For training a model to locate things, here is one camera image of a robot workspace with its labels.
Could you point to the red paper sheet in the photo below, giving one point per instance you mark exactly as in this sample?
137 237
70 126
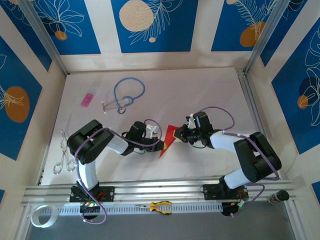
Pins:
171 130

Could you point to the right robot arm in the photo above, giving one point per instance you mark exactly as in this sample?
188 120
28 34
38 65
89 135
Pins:
257 157

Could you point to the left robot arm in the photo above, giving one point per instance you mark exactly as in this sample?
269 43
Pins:
87 142

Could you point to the blue stethoscope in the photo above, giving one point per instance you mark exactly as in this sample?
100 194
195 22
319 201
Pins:
121 109

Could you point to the yellow black pliers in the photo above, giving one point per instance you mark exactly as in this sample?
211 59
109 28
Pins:
153 206

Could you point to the pink capped clear tube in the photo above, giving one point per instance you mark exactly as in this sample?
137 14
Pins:
87 100

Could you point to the metal tongs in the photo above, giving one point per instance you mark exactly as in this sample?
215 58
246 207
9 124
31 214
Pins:
64 150

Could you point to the black electronics module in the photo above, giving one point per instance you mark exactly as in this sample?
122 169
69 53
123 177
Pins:
228 210
90 208

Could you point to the black capped bottle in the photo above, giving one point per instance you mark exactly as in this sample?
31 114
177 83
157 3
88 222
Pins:
282 195

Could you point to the clear tape roll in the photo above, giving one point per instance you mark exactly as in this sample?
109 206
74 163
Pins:
54 217

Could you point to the aluminium mounting rail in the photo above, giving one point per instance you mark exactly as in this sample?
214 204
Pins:
162 190

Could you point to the aluminium side rail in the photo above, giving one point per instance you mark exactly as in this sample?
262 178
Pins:
250 100

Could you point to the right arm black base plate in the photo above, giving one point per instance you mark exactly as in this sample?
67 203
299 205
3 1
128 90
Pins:
212 192

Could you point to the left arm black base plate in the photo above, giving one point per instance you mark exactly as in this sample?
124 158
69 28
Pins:
107 193

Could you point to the aluminium frame post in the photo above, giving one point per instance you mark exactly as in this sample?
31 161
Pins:
42 37
262 32

